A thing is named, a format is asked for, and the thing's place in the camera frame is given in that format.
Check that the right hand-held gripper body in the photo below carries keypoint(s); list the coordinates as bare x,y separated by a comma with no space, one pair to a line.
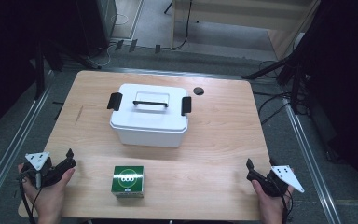
284,175

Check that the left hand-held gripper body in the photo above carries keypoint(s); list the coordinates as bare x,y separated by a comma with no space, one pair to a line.
37,160

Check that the green cardboard carton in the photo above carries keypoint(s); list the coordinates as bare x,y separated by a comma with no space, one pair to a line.
128,182

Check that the white plastic storage box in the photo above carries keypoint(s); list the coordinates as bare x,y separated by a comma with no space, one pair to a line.
150,138

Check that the person's right hand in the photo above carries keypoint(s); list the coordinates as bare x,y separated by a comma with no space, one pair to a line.
273,208

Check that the person's left hand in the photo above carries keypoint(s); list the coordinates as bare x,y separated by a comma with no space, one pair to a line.
48,199

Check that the black stand legs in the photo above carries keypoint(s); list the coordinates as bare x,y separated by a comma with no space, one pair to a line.
39,71

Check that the black round table grommet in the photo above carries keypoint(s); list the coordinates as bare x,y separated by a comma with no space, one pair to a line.
198,91

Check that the black tripod stand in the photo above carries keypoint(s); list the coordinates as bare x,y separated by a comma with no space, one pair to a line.
295,68

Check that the black floor tape piece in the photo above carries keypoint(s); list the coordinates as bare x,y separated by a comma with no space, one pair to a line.
119,45
157,48
133,45

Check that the dark cabinet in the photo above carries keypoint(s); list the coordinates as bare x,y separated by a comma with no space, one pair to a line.
94,25

